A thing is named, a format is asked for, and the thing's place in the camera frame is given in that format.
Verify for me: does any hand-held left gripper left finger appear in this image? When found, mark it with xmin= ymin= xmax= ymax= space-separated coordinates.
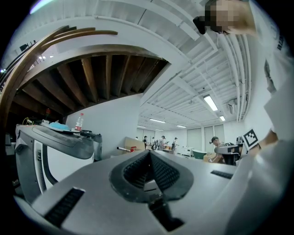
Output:
xmin=32 ymin=150 xmax=166 ymax=235

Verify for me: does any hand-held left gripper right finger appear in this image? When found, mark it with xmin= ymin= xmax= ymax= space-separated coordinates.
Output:
xmin=150 ymin=150 xmax=237 ymax=235

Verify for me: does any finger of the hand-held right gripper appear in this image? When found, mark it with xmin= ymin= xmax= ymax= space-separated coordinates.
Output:
xmin=217 ymin=145 xmax=242 ymax=166

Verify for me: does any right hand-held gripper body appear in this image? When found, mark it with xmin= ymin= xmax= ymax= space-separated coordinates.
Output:
xmin=242 ymin=129 xmax=262 ymax=155

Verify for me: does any person's left forearm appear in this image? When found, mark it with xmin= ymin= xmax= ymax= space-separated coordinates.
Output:
xmin=249 ymin=129 xmax=280 ymax=157

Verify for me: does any white and black machine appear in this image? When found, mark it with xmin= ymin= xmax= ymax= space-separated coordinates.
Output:
xmin=14 ymin=123 xmax=95 ymax=204

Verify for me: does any green tub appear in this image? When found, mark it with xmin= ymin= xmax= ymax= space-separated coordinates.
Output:
xmin=192 ymin=149 xmax=208 ymax=161

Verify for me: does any white cabinet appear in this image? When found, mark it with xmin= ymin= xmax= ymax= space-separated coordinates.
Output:
xmin=178 ymin=146 xmax=194 ymax=158

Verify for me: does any metal pipe with red part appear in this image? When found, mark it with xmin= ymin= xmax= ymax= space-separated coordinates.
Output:
xmin=116 ymin=146 xmax=136 ymax=154

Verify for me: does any brown cardboard box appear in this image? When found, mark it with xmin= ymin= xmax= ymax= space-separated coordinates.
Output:
xmin=125 ymin=136 xmax=147 ymax=152

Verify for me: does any clear bottle with red label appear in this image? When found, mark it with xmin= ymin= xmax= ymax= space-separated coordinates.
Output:
xmin=75 ymin=112 xmax=85 ymax=132

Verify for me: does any person's white shirt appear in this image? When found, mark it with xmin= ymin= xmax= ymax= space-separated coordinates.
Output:
xmin=249 ymin=0 xmax=294 ymax=147

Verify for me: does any blue fluffy cloth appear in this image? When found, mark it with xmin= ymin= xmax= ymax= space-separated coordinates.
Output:
xmin=49 ymin=121 xmax=70 ymax=131

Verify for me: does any brown wooden staircase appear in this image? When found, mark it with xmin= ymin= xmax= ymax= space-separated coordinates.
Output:
xmin=0 ymin=24 xmax=172 ymax=138

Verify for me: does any person's head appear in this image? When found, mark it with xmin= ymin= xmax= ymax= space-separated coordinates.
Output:
xmin=204 ymin=0 xmax=257 ymax=37

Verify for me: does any black head-worn camera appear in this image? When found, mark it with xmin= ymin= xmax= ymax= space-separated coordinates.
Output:
xmin=192 ymin=15 xmax=209 ymax=35

